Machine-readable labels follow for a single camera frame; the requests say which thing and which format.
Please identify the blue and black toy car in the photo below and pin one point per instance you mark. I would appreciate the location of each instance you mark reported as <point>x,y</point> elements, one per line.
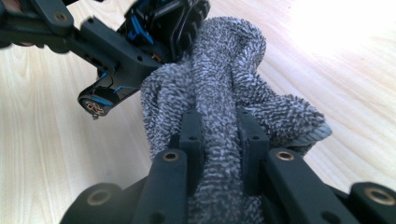
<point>169,17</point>

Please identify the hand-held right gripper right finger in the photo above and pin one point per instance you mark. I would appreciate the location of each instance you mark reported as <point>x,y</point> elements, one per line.
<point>289,183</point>

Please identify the grey terry cloth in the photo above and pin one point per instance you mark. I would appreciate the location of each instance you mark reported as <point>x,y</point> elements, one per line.
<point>218,77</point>

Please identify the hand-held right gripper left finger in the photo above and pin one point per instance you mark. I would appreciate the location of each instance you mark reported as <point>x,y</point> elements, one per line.
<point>168,186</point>

